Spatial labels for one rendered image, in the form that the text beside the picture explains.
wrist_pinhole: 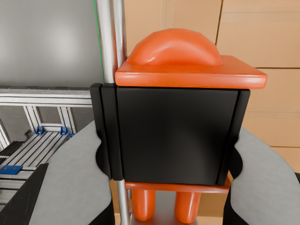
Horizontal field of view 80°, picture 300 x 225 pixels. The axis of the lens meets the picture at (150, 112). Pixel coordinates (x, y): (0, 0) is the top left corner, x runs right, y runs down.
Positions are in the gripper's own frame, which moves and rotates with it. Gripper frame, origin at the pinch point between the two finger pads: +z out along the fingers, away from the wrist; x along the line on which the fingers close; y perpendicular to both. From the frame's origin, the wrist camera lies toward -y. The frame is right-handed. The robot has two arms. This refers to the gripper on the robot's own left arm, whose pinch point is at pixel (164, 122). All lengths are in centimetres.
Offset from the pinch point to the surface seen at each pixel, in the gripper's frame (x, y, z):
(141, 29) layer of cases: -7, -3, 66
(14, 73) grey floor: -112, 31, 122
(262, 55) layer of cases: 41, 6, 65
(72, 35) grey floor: -61, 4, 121
